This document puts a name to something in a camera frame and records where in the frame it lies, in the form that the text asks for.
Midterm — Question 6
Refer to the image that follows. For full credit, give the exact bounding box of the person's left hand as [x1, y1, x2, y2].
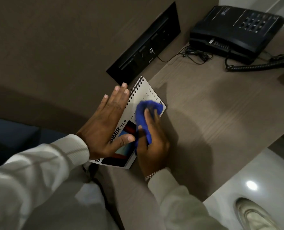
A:
[76, 82, 136, 160]

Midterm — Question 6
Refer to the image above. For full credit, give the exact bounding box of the person's right hand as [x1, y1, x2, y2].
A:
[137, 108, 171, 176]

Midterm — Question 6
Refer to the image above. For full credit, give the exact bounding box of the blue cleaning cloth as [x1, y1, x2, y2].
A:
[134, 100, 163, 156]

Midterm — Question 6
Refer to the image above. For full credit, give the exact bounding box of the spiral-bound desk calendar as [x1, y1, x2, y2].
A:
[89, 76, 167, 170]

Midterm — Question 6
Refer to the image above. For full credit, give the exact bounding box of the person's left forearm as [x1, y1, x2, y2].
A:
[0, 134, 90, 230]

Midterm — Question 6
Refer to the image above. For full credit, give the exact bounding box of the person's right forearm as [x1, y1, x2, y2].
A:
[147, 168, 227, 230]

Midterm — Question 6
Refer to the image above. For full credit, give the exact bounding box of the person's white clothing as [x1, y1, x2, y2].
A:
[22, 164, 121, 230]

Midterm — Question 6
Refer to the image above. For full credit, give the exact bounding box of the dark blue seat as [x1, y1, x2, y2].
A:
[0, 115, 69, 169]

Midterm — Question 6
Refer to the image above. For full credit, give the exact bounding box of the black desk telephone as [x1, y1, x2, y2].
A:
[189, 5, 284, 65]

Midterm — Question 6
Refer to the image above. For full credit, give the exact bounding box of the person's beige shoe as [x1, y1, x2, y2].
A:
[235, 197, 283, 230]

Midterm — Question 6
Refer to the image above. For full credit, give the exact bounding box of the silver chain bracelet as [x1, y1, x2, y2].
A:
[145, 168, 168, 182]

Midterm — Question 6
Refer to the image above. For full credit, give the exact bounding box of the black wall socket panel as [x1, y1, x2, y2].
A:
[106, 1, 182, 85]

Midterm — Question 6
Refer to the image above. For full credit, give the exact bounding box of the thin black cable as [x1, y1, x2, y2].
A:
[150, 46, 213, 65]

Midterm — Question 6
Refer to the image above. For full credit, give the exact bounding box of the black coiled telephone cord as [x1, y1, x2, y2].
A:
[225, 54, 284, 73]

